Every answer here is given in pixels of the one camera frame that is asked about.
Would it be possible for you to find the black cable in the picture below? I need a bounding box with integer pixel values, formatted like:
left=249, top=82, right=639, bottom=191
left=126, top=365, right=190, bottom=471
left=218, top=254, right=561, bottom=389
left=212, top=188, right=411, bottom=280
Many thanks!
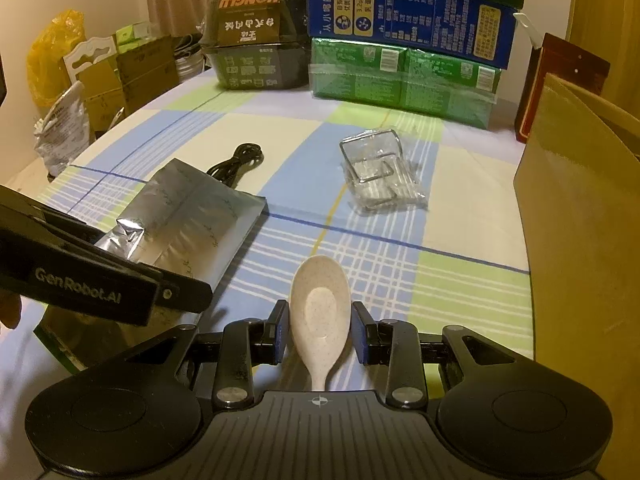
left=205, top=142, right=266, bottom=189

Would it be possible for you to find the brown wooden door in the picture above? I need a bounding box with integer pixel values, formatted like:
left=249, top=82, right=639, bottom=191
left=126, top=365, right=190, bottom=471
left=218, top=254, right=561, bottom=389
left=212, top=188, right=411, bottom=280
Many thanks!
left=567, top=0, right=639, bottom=116

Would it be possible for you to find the open brown cardboard box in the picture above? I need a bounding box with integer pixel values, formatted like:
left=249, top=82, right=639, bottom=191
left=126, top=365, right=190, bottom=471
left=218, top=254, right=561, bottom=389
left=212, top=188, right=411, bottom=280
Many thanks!
left=514, top=75, right=640, bottom=479

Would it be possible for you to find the beige plastic spoon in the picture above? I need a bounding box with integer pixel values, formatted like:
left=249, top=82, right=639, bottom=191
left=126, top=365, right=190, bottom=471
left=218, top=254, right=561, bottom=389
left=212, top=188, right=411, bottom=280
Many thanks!
left=290, top=255, right=352, bottom=391

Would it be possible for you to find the crumpled white printed bag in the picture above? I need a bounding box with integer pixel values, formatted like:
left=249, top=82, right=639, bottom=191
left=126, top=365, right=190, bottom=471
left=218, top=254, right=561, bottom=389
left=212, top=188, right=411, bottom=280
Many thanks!
left=34, top=81, right=91, bottom=179

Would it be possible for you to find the blue milk carton box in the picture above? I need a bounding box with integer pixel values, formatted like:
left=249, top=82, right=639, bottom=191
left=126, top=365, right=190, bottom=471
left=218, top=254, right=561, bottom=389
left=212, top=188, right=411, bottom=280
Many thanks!
left=307, top=0, right=516, bottom=70

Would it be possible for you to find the clear bag with wire rack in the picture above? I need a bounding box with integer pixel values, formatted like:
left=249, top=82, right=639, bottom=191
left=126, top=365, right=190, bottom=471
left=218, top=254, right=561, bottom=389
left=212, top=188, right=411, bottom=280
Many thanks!
left=338, top=128, right=427, bottom=212

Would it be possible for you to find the black noodle bowl pack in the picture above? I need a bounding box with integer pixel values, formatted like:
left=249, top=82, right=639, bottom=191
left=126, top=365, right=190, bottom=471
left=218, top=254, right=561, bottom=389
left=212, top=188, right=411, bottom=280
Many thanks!
left=200, top=0, right=311, bottom=90

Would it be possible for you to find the yellow plastic bag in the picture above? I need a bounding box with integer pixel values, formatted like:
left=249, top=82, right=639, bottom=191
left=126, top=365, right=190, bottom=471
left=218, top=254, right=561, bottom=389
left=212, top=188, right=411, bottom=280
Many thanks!
left=26, top=9, right=86, bottom=108

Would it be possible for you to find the silver foil bag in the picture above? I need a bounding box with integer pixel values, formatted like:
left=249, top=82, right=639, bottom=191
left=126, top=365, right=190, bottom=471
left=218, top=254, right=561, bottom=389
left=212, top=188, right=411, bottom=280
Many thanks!
left=35, top=159, right=266, bottom=374

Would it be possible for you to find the dark red gift box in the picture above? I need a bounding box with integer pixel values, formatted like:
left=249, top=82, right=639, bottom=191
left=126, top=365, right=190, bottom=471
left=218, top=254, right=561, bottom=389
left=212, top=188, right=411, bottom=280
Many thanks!
left=514, top=32, right=612, bottom=146

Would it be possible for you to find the brown cardboard box on sofa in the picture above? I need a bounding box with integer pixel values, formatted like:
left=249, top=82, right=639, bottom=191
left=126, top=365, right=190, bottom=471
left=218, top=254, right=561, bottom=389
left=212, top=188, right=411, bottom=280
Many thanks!
left=78, top=36, right=179, bottom=136

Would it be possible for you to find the person's left hand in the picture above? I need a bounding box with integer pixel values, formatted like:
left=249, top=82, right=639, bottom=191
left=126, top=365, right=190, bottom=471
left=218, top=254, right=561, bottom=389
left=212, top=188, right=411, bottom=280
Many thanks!
left=0, top=289, right=22, bottom=330

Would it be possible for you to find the green wrapped drink pack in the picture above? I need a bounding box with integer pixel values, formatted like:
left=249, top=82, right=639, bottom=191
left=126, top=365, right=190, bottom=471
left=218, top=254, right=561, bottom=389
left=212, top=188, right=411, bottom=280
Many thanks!
left=309, top=38, right=501, bottom=128

